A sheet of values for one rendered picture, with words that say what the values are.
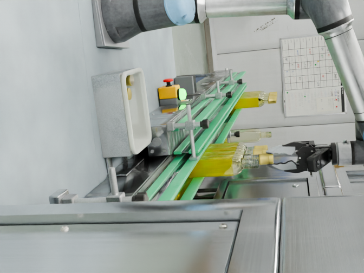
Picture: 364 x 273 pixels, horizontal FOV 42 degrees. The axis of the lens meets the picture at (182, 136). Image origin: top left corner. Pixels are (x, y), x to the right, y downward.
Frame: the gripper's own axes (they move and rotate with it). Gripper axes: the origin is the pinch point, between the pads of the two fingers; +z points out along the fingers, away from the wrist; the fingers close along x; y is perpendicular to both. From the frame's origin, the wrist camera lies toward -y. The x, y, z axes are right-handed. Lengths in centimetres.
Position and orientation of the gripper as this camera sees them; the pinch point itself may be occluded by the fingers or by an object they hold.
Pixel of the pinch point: (270, 158)
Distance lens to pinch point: 154.1
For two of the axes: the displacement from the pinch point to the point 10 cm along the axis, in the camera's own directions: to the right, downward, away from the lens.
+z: -9.7, 0.6, 2.3
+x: -1.1, -9.7, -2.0
